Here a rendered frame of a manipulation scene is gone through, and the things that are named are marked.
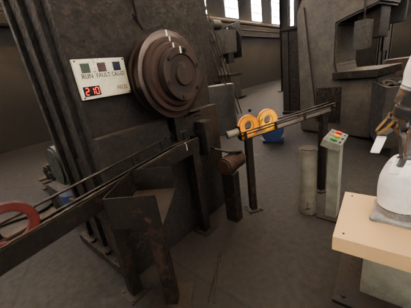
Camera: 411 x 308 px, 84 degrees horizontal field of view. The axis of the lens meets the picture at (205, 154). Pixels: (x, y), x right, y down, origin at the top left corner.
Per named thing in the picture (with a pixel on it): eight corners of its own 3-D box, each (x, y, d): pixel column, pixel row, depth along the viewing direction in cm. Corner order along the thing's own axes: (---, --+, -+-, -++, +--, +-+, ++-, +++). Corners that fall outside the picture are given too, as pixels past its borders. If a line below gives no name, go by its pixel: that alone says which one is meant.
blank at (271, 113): (255, 112, 165) (257, 112, 162) (274, 106, 168) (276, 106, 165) (258, 131, 171) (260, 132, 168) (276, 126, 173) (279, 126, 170)
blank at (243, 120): (235, 117, 163) (237, 118, 160) (254, 112, 165) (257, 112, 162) (239, 137, 168) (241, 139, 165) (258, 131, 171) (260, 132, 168)
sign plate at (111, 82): (81, 100, 108) (69, 60, 102) (129, 92, 126) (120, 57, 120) (84, 100, 106) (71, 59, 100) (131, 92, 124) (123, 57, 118)
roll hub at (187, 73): (164, 104, 121) (153, 47, 112) (198, 96, 141) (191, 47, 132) (170, 104, 118) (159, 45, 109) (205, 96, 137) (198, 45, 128)
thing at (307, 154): (296, 212, 175) (296, 149, 158) (302, 205, 184) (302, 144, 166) (313, 217, 168) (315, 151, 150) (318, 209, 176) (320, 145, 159)
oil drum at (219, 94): (201, 135, 440) (194, 87, 410) (219, 127, 481) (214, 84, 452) (226, 137, 402) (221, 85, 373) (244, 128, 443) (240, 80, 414)
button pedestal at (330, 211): (315, 219, 165) (317, 138, 145) (324, 203, 182) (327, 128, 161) (340, 226, 155) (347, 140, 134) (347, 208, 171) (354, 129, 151)
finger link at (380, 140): (377, 136, 83) (377, 135, 84) (370, 153, 87) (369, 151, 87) (386, 137, 83) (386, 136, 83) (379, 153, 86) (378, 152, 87)
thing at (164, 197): (145, 331, 107) (101, 199, 83) (160, 282, 132) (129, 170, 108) (187, 331, 105) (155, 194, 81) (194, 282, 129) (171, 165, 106)
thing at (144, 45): (142, 126, 124) (120, 30, 109) (198, 109, 157) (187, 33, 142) (149, 126, 120) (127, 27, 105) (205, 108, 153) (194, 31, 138)
